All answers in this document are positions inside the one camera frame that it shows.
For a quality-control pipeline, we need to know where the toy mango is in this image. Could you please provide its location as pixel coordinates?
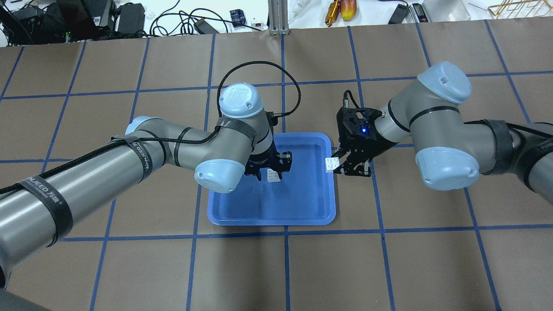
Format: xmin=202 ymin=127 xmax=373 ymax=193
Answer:
xmin=340 ymin=0 xmax=357 ymax=21

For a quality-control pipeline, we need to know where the blue plastic tray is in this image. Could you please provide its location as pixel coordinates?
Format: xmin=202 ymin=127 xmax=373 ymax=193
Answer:
xmin=207 ymin=133 xmax=337 ymax=226

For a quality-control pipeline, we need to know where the black power brick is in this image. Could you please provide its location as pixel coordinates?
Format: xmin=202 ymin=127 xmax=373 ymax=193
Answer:
xmin=388 ymin=4 xmax=409 ymax=24

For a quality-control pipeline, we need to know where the small black box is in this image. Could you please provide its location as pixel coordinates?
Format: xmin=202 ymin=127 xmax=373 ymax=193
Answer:
xmin=229 ymin=9 xmax=246 ymax=28

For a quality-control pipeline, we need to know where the aluminium frame post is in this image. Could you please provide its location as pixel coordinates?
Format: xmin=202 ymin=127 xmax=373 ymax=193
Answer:
xmin=267 ymin=0 xmax=290 ymax=35

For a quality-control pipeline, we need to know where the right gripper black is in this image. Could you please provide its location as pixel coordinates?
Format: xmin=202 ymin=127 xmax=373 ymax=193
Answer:
xmin=331 ymin=91 xmax=391 ymax=178

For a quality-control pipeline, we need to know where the clear plastic container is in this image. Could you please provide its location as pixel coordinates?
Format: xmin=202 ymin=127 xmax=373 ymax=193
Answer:
xmin=421 ymin=0 xmax=471 ymax=23

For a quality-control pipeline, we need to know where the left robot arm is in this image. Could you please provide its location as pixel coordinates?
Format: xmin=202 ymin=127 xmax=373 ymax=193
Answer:
xmin=0 ymin=83 xmax=292 ymax=288

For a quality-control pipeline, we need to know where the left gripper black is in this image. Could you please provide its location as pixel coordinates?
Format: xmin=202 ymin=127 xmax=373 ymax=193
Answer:
xmin=244 ymin=144 xmax=292 ymax=181

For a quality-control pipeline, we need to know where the white block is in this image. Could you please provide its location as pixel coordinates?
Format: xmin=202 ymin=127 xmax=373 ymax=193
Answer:
xmin=324 ymin=157 xmax=340 ymax=173
xmin=267 ymin=168 xmax=282 ymax=183

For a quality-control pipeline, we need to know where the gold wire rack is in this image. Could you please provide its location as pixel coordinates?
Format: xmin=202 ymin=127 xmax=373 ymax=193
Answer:
xmin=486 ymin=0 xmax=553 ymax=19

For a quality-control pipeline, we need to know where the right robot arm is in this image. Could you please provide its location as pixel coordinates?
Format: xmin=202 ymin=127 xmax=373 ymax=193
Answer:
xmin=334 ymin=61 xmax=552 ymax=203

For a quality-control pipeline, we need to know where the black cable bundle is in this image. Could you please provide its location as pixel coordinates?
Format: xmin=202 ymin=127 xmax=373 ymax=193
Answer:
xmin=149 ymin=0 xmax=264 ymax=36

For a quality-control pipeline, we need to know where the black power adapter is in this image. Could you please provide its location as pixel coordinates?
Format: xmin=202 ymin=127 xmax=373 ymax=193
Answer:
xmin=194 ymin=19 xmax=219 ymax=34

